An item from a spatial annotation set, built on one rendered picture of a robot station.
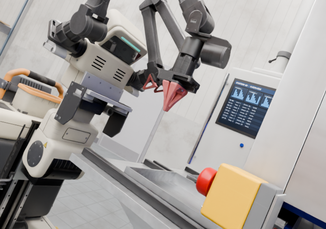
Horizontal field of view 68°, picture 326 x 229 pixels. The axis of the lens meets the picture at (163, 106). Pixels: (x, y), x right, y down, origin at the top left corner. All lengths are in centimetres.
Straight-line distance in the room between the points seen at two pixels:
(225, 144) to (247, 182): 118
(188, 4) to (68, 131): 68
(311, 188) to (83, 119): 91
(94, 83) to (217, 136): 83
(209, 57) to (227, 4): 506
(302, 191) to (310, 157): 5
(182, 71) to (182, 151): 425
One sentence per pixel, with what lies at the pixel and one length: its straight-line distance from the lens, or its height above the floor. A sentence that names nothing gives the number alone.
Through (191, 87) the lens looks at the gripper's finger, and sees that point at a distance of 64.
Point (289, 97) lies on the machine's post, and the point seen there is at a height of 116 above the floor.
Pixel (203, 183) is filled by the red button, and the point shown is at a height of 99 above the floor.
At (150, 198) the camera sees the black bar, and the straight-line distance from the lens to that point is 54.
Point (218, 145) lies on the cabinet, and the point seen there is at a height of 105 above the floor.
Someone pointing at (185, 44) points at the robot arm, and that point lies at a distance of 66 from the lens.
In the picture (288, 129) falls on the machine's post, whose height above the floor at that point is 111.
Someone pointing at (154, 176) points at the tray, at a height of 90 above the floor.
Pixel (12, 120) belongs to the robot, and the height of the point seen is 78.
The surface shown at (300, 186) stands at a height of 104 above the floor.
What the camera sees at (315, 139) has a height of 111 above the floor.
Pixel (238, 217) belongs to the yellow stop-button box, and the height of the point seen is 98.
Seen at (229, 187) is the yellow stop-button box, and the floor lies 101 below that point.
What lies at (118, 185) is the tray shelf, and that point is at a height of 88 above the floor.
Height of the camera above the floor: 105
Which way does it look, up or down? 3 degrees up
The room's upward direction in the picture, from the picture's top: 24 degrees clockwise
